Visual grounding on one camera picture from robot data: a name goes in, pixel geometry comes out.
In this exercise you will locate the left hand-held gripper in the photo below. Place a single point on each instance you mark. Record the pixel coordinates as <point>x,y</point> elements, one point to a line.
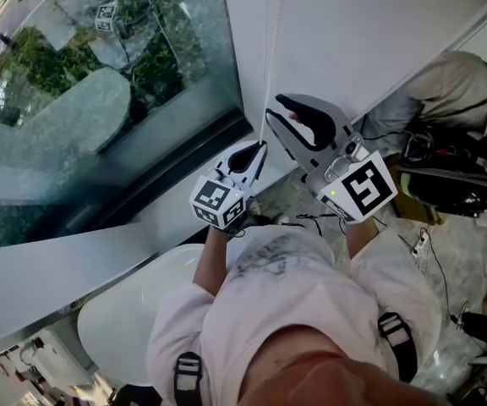
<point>214,199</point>

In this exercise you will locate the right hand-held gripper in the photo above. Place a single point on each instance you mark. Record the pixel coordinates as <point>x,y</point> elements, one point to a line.
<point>366,184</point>

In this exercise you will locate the person's right forearm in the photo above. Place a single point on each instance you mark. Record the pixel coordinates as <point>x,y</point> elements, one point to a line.
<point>359,243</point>

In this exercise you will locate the person's left forearm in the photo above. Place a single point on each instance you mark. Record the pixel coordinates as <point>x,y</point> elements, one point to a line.
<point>211,260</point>

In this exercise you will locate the person's left shoe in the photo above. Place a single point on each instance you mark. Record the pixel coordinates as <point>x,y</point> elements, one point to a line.
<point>254,207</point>

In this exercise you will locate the person's shoe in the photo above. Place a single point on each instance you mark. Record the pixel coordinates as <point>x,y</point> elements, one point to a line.
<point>282,218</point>
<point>254,207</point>

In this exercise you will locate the person's right shoe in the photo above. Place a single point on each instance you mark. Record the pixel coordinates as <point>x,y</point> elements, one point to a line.
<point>282,218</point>

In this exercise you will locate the brown cardboard box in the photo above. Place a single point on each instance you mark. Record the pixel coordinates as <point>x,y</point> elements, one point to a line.
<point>417,212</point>

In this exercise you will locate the person's white t-shirt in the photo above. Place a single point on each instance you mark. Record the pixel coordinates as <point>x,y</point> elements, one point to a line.
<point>281,294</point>

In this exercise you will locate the black backpack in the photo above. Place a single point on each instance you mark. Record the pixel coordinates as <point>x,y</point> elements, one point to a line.
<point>450,193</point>

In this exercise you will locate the white power strip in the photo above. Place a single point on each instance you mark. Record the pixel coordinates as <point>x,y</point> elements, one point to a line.
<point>422,243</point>

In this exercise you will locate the glass window pane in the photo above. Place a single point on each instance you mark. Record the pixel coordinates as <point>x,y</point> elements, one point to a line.
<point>78,142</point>

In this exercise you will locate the white round stool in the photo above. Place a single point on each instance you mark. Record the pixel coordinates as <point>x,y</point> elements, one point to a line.
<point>121,324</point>

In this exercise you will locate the white window sill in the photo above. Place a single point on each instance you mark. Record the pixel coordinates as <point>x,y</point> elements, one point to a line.
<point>57,277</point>

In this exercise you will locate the person's head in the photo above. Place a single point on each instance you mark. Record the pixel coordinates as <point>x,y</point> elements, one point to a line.
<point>332,383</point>

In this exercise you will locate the black box device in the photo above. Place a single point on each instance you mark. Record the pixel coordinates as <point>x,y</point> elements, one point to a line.
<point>484,328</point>

